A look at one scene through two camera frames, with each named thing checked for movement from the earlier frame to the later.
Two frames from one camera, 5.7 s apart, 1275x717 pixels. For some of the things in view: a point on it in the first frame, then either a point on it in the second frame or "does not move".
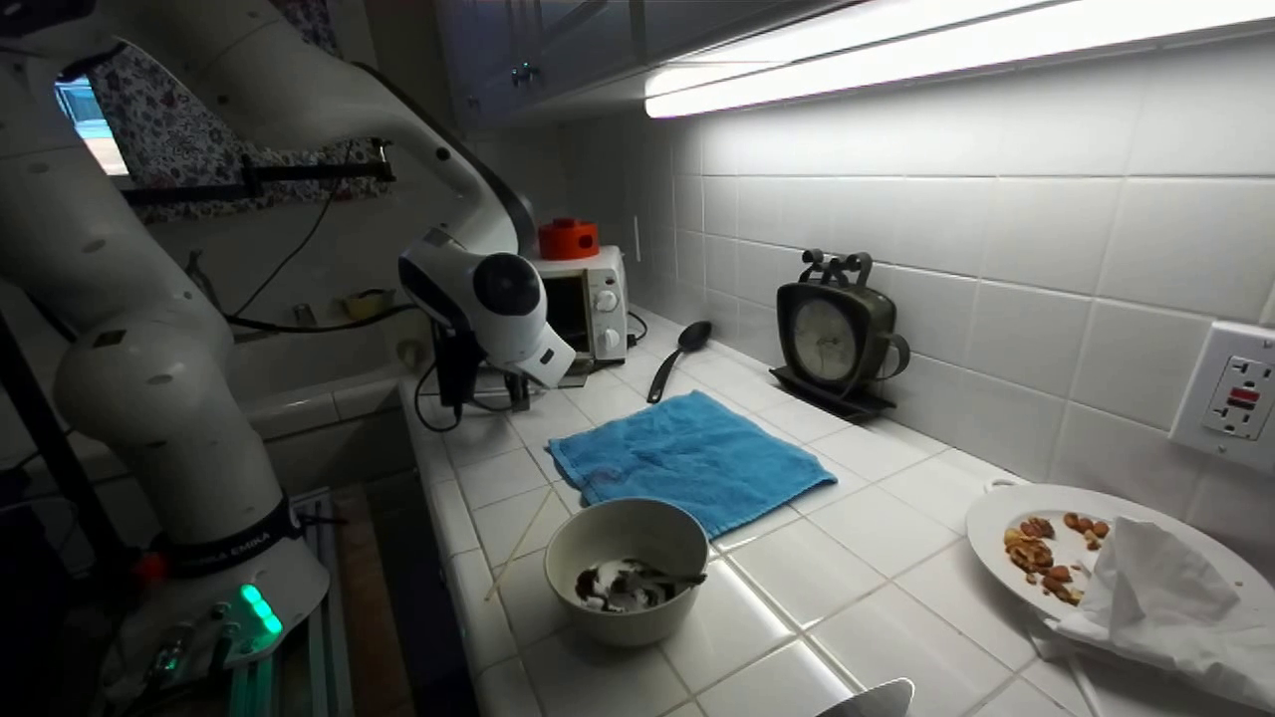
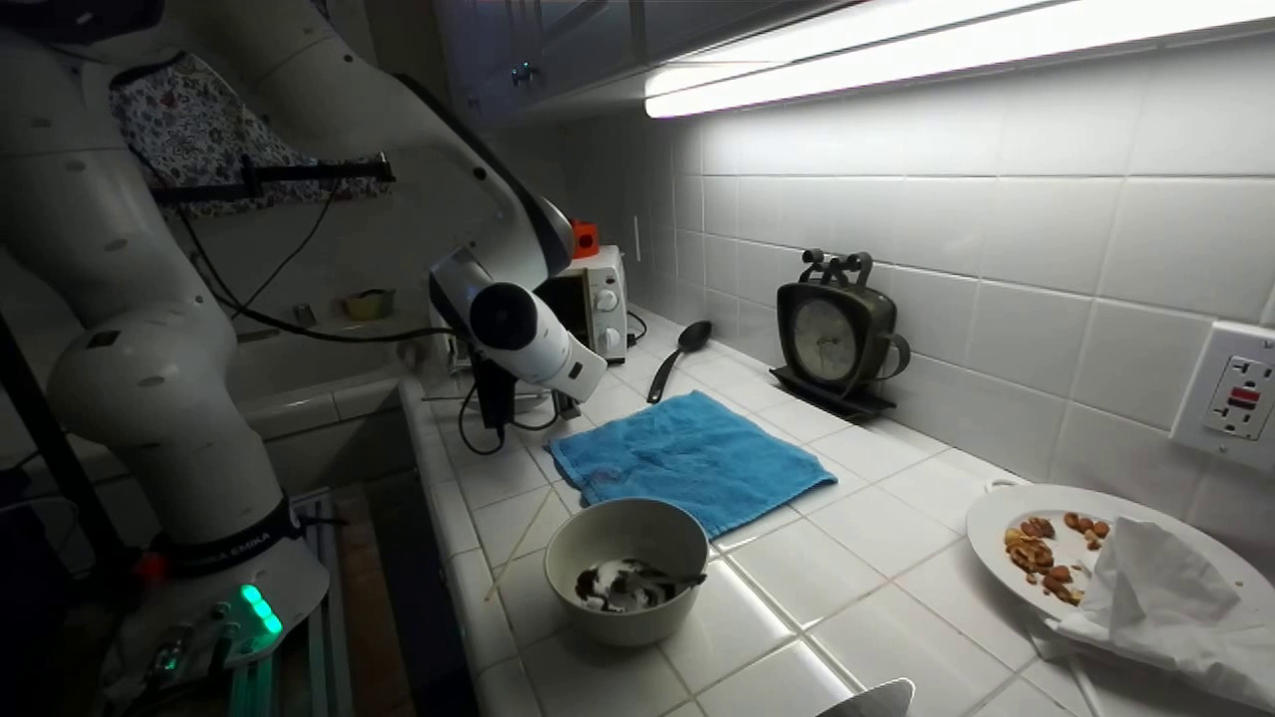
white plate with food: x=1050 y=540 does not move
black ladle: x=691 y=335 does not move
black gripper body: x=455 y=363 -> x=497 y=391
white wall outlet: x=1227 y=399 does not move
